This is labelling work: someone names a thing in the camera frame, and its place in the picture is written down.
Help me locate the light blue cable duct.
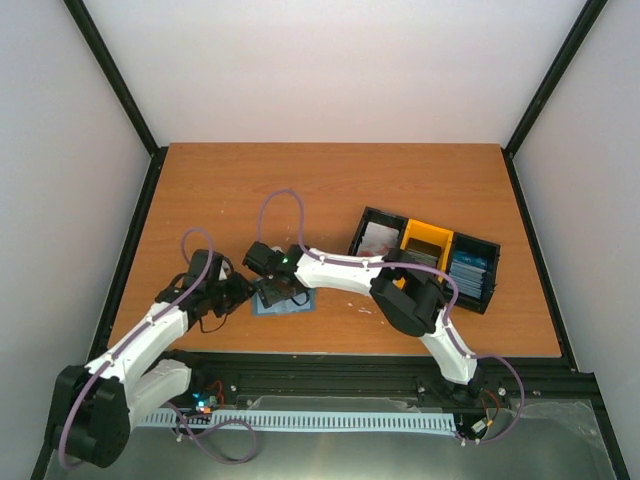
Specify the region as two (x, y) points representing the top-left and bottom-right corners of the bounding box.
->
(134, 407), (459, 435)

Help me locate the purple cable loop front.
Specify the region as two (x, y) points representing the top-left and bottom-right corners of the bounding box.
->
(174, 409), (259, 464)

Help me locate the black frame post right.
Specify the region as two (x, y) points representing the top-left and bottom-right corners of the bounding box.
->
(503, 0), (610, 154)

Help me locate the blue card stack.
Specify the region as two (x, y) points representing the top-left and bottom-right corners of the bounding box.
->
(449, 250), (490, 299)

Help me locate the black card bin right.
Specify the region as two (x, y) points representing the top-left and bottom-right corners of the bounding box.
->
(445, 232), (501, 315)

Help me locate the black card bin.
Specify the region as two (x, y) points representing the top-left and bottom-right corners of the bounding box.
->
(445, 232), (501, 315)
(348, 206), (408, 257)

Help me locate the black card bin left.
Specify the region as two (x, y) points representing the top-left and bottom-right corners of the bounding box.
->
(348, 206), (408, 257)

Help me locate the black frame post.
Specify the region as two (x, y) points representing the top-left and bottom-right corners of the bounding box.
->
(62, 0), (161, 159)
(503, 0), (610, 154)

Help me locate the electronics board with leds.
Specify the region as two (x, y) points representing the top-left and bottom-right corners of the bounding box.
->
(193, 380), (225, 414)

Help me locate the teal card holder wallet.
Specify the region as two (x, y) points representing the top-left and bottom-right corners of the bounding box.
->
(251, 278), (316, 316)

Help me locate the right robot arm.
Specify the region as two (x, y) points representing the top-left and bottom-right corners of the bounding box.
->
(243, 241), (478, 386)

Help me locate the grey card stack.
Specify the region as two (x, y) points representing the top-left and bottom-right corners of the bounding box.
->
(402, 238), (443, 268)

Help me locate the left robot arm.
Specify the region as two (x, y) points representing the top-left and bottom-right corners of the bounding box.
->
(45, 249), (255, 469)

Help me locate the black front rail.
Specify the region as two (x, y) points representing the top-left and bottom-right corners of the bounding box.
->
(162, 350), (600, 408)

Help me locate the yellow card bin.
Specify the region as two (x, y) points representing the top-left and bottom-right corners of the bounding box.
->
(400, 219), (454, 272)

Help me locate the black frame post left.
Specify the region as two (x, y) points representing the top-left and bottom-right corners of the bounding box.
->
(62, 0), (161, 159)

